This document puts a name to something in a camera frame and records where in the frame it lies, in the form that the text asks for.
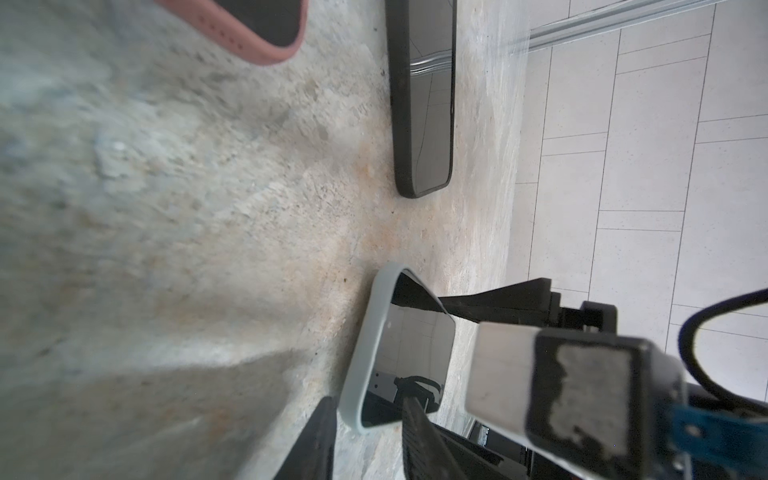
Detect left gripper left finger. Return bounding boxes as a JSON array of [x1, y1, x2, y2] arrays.
[[274, 396, 337, 480]]

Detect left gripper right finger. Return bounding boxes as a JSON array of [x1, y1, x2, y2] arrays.
[[402, 398, 466, 480]]

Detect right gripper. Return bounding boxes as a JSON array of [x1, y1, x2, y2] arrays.
[[440, 278, 618, 334]]

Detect light blue phone case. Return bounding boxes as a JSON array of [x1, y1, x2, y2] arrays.
[[338, 262, 442, 434]]

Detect black phone case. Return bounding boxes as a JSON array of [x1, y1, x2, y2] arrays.
[[385, 1, 458, 199]]

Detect pink phone case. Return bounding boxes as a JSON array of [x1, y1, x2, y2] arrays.
[[158, 0, 309, 65]]

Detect purple-edged black phone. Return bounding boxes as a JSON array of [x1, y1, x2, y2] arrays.
[[216, 0, 304, 47]]

